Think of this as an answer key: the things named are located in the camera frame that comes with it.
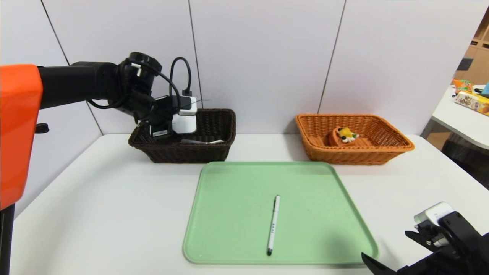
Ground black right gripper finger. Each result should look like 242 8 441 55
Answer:
361 252 397 275
405 230 437 248

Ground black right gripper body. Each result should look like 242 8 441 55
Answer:
397 233 489 275

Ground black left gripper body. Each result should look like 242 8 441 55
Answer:
149 115 174 141

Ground grey-handled white peeler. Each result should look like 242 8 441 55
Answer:
180 139 225 145

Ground white pen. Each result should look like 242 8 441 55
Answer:
266 195 280 256

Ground toy waffle fruit slice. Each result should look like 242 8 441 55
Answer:
329 127 359 147

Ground dark brown wicker basket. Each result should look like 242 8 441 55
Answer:
129 108 236 164

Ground orange wicker basket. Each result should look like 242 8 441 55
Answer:
295 114 415 165

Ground green plastic tray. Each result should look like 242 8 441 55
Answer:
183 161 379 265

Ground white side table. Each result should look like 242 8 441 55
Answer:
420 86 489 150

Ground yellow snack box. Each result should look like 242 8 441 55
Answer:
454 91 489 116

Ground orange snack bag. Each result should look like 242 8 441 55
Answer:
452 79 474 93

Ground wooden shelf unit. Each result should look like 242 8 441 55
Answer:
453 8 489 86

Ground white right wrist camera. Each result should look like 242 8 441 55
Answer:
414 202 455 247

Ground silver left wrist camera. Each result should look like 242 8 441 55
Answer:
172 107 198 134

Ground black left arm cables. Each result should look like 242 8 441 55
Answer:
87 57 182 115

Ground thick black camera cable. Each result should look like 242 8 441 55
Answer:
169 57 193 97

